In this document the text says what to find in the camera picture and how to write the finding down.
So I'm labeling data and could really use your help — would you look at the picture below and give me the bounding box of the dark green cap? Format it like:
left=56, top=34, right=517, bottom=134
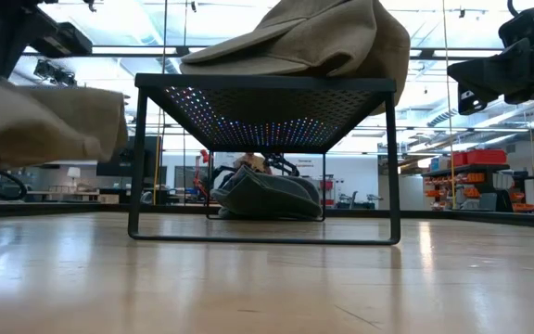
left=217, top=206, right=305, bottom=222
left=210, top=164, right=324, bottom=219

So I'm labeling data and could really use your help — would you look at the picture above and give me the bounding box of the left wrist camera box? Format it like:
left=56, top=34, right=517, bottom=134
left=28, top=18, right=95, bottom=59

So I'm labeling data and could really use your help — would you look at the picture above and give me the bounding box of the black perforated metal shelf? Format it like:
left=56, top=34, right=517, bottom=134
left=127, top=72, right=401, bottom=246

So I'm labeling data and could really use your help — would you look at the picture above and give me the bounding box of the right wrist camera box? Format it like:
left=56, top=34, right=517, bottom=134
left=498, top=9, right=534, bottom=47

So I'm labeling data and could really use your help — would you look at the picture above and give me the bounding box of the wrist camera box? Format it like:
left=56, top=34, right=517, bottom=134
left=28, top=18, right=95, bottom=59
left=498, top=9, right=534, bottom=47

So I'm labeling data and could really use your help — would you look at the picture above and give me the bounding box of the person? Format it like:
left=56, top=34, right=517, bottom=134
left=233, top=152, right=268, bottom=175

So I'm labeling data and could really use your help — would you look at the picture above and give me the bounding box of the black monitor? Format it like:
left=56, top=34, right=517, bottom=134
left=95, top=136, right=162, bottom=178

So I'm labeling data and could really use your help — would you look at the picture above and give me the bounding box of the dark storage rack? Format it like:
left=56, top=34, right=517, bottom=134
left=422, top=161, right=534, bottom=214

